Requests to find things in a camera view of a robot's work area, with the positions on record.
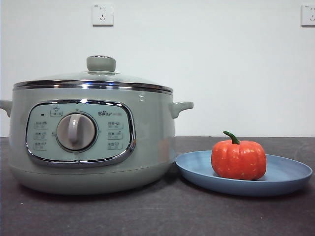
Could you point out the glass lid with round knob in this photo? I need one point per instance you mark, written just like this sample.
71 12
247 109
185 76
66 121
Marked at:
101 64

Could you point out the orange toy pumpkin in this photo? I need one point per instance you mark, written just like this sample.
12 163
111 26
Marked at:
237 159

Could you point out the pale green electric steamer pot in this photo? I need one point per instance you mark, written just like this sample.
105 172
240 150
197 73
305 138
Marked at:
150 147

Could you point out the blue round plate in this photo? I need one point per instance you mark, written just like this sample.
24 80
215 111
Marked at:
192 169

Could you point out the white wall socket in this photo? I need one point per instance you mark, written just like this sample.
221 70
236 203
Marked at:
308 15
103 14

